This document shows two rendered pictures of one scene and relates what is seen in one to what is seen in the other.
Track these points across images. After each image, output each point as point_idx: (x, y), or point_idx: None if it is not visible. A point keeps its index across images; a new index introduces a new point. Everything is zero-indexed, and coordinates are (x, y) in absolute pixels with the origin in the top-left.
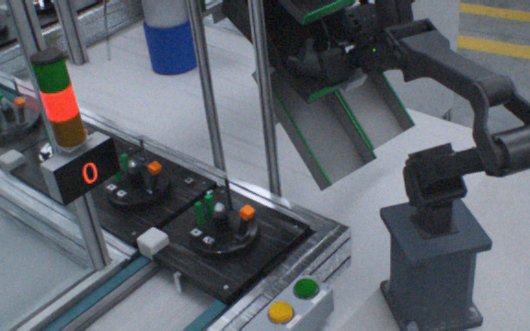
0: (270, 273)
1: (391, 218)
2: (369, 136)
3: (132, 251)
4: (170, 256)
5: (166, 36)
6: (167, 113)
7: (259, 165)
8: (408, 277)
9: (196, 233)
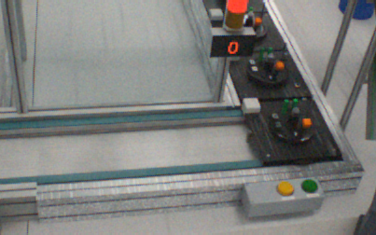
0: (299, 165)
1: None
2: None
3: (237, 103)
4: (254, 119)
5: None
6: (325, 37)
7: None
8: (369, 218)
9: (274, 117)
